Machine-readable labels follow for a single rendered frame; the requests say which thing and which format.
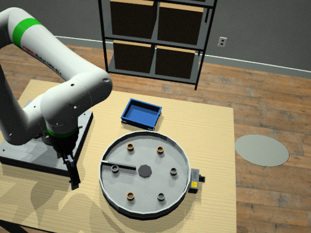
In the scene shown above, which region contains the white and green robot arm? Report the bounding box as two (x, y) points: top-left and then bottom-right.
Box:
(0, 7), (113, 148)

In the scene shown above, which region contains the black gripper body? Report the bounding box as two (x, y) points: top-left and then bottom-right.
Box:
(53, 143), (76, 159)

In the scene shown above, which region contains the blue open tray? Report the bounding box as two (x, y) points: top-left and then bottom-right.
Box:
(121, 98), (162, 131)

